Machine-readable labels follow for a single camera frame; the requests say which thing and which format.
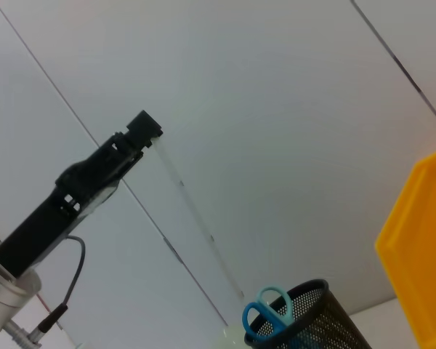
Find blue scissors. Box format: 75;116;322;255
242;286;296;339

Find black mesh pen holder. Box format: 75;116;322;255
243;278;374;349

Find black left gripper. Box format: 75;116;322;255
0;146;124;280

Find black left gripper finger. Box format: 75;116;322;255
111;119;164;180
99;109;156;158

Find yellow plastic bin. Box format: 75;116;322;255
374;144;436;349

